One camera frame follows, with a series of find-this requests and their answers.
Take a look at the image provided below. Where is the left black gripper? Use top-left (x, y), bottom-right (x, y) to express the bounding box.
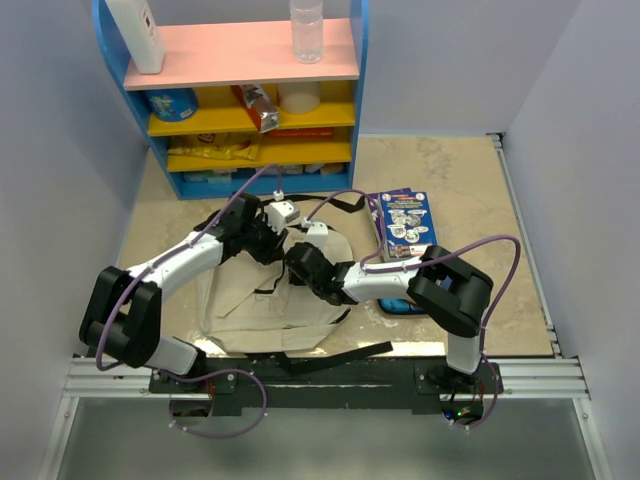
top-left (241, 214), bottom-right (288, 266)

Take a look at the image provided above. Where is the beige canvas backpack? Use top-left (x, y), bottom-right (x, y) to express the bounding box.
top-left (196, 223), bottom-right (354, 356)

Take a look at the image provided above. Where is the blue dinosaur pencil case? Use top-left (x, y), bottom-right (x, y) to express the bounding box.
top-left (377, 298), bottom-right (425, 316)

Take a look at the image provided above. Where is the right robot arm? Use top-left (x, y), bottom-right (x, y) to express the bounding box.
top-left (284, 242), bottom-right (494, 393)

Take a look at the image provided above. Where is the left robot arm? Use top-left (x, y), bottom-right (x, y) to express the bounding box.
top-left (79, 193), bottom-right (299, 392)

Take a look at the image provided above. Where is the yellow chips bag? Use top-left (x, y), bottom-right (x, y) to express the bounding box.
top-left (168, 132), bottom-right (263, 161)

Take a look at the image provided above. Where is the white packets bottom shelf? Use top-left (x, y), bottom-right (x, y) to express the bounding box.
top-left (182, 162), bottom-right (346, 183)

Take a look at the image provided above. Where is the purple book underneath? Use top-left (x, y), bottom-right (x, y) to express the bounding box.
top-left (366, 193), bottom-right (384, 246)

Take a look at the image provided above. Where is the blue comic book top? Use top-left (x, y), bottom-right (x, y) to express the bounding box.
top-left (377, 188), bottom-right (437, 261)

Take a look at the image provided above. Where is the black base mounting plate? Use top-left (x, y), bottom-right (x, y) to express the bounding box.
top-left (149, 355), bottom-right (504, 421)

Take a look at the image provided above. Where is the blue shelf unit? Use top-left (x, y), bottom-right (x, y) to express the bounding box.
top-left (92, 1), bottom-right (369, 200)

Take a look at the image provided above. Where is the red silver snack packet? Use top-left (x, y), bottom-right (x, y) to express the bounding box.
top-left (231, 84), bottom-right (280, 133)

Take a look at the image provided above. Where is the white cylindrical container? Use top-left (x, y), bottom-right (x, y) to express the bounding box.
top-left (277, 81), bottom-right (321, 115)

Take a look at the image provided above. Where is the blue snack cup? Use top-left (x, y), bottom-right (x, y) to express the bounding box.
top-left (144, 88), bottom-right (199, 123)

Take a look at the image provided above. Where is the clear plastic bottle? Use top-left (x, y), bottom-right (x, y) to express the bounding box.
top-left (289, 0), bottom-right (324, 64)

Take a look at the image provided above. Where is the white rectangular bottle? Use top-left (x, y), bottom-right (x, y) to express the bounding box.
top-left (106, 0), bottom-right (166, 74)

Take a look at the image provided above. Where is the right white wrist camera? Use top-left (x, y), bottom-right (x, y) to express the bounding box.
top-left (301, 217), bottom-right (329, 250)

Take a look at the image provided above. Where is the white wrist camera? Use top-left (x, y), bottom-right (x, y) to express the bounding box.
top-left (301, 217), bottom-right (329, 250)
top-left (264, 190), bottom-right (300, 234)

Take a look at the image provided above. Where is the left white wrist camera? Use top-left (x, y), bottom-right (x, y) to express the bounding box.
top-left (264, 190), bottom-right (300, 234)

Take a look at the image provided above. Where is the aluminium frame rail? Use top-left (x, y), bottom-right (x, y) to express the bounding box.
top-left (63, 357), bottom-right (590, 400)

